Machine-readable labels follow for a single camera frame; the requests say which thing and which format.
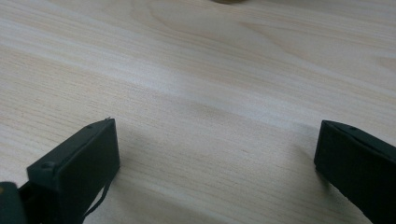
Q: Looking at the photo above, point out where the round table cable hole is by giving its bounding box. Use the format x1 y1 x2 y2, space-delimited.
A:
211 0 248 5

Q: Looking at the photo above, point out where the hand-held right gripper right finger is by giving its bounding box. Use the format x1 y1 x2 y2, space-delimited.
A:
313 119 396 224

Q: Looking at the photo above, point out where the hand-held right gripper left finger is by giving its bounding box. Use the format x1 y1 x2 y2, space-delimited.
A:
18 117 121 224

